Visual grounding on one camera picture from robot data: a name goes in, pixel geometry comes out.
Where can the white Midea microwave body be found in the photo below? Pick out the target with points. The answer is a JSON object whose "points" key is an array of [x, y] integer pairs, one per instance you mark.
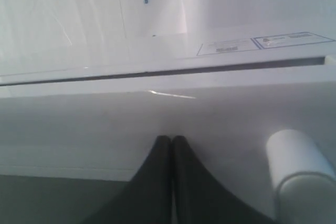
{"points": [[184, 54]]}

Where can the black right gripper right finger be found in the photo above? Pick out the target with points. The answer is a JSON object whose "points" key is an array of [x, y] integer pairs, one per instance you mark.
{"points": [[200, 198]]}

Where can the white microwave door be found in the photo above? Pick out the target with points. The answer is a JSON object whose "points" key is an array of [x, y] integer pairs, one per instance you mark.
{"points": [[104, 129]]}

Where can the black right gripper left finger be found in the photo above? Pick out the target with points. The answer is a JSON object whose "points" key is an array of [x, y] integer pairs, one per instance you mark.
{"points": [[147, 197]]}

